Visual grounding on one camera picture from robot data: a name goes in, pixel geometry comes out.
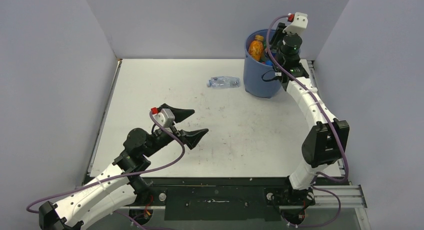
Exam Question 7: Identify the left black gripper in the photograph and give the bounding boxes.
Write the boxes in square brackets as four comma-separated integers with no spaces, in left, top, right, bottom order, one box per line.
[142,104,208,157]

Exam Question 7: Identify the orange juice bottle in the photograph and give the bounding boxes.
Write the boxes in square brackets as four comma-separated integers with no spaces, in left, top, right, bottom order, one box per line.
[248,35,264,62]

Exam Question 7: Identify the blue plastic bin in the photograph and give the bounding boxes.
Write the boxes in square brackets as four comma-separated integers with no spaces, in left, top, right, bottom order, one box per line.
[243,29,282,98]

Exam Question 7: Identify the crushed clear water bottle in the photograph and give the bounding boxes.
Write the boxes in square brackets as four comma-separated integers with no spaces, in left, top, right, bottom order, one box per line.
[206,76,241,89]

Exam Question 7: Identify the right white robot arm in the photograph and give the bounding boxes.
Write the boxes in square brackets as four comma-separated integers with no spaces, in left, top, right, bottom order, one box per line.
[266,23,350,205]

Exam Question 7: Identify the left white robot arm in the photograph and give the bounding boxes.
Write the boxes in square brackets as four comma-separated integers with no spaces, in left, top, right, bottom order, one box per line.
[37,104,209,229]

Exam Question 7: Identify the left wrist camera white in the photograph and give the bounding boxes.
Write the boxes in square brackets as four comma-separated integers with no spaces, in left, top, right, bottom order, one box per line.
[152,108,176,128]

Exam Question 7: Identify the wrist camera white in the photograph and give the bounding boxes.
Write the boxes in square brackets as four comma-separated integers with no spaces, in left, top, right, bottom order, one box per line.
[152,108,176,128]
[283,12,308,36]

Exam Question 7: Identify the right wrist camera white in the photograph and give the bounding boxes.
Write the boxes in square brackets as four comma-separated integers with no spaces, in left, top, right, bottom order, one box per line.
[283,12,308,36]

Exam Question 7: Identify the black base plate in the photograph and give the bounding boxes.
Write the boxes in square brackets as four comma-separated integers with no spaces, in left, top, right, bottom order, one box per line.
[109,176,332,222]

